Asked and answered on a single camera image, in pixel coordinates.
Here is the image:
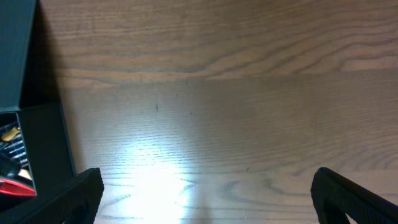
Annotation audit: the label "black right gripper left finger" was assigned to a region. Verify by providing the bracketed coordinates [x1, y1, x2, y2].
[1, 168, 104, 224]

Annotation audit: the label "red handled cutting pliers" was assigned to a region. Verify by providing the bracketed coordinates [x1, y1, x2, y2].
[1, 178, 36, 197]

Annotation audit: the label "orange scraper with beige handle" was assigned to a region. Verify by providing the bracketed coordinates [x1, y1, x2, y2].
[1, 126, 32, 180]

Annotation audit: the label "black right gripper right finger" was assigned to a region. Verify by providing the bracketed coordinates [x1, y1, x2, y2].
[310, 167, 397, 224]

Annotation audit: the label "blue precision screwdriver set case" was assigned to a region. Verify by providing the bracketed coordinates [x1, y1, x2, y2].
[1, 121, 29, 167]

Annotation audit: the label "dark green box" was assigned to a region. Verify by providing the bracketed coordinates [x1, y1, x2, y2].
[1, 0, 76, 195]

